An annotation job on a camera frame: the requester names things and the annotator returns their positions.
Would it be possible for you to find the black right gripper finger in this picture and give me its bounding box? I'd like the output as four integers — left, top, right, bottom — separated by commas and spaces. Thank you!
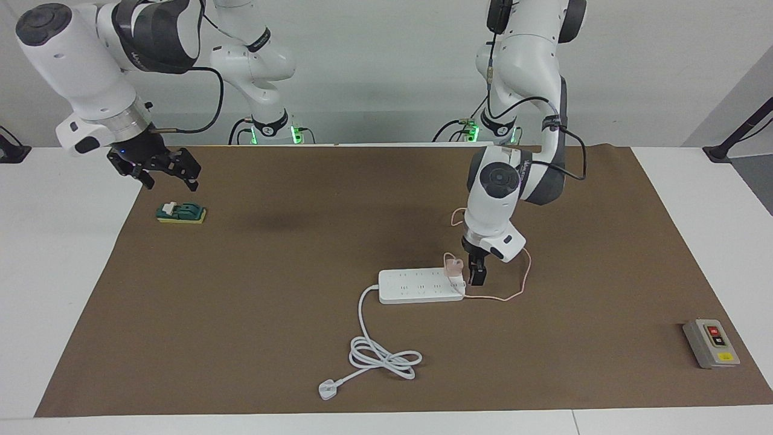
107, 155, 155, 190
167, 147, 202, 194

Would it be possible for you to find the pink wall charger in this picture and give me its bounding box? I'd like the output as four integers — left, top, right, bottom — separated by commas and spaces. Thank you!
444, 253, 466, 288

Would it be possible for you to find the pink charging cable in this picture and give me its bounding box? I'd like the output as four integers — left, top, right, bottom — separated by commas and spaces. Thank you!
444, 208, 534, 302

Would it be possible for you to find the white power strip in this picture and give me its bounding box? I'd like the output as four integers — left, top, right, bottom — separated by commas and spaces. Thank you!
378, 266, 467, 305

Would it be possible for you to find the brown table mat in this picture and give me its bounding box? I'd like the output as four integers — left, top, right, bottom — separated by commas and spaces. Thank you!
34, 144, 773, 418

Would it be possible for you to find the black stand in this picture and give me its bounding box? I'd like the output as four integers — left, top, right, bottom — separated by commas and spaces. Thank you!
703, 97, 773, 164

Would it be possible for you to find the green knife switch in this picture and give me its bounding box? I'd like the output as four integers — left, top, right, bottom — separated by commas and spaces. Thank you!
156, 201, 207, 225

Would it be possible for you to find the black right base cable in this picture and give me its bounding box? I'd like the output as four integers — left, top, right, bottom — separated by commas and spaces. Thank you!
228, 118, 253, 146

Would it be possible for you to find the black base cable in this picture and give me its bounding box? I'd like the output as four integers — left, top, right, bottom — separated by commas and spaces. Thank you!
228, 118, 253, 146
432, 100, 489, 144

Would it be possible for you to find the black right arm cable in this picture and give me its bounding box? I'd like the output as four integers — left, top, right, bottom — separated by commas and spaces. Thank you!
149, 65, 226, 134

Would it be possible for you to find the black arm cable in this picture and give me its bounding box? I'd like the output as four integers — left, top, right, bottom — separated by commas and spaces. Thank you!
149, 65, 226, 134
484, 30, 588, 182

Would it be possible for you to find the white power strip cord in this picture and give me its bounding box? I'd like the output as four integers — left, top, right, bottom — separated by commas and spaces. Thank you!
335, 285, 423, 388

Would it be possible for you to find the black clamp bracket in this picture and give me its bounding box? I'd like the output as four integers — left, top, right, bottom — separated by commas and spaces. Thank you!
0, 126, 32, 164

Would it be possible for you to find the black left base cable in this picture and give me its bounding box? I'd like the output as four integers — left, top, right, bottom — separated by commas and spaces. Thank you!
432, 100, 489, 144

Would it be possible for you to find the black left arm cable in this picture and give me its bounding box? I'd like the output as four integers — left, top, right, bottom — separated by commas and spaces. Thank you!
484, 30, 588, 182

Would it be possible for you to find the grey on-off switch box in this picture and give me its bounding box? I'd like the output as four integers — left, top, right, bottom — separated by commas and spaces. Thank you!
682, 318, 741, 370

